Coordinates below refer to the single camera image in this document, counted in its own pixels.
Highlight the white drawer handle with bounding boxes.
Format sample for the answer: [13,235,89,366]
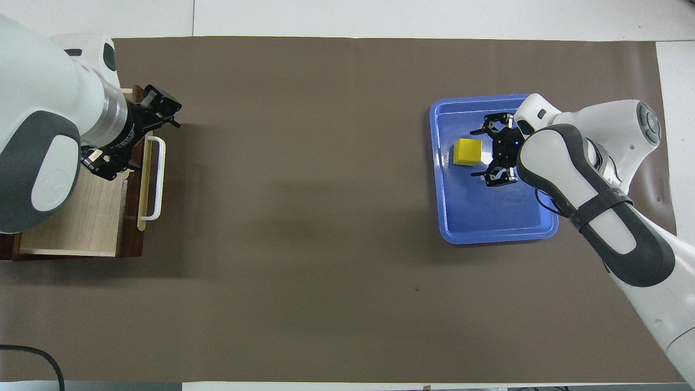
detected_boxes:
[142,136,166,222]

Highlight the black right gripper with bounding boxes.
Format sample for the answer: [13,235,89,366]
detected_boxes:
[470,112,525,188]

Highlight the yellow cube block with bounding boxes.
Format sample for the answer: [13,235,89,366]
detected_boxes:
[453,138,484,166]

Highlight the wooden drawer with dark panel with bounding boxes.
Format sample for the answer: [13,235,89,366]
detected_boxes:
[19,86,146,258]

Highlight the blue plastic tray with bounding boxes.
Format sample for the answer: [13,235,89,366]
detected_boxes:
[429,93,560,245]

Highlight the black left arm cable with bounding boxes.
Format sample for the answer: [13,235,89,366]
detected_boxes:
[0,344,66,391]

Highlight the brown table mat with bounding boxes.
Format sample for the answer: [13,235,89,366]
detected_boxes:
[0,36,686,383]

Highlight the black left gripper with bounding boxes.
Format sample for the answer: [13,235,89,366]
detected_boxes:
[81,84,182,182]

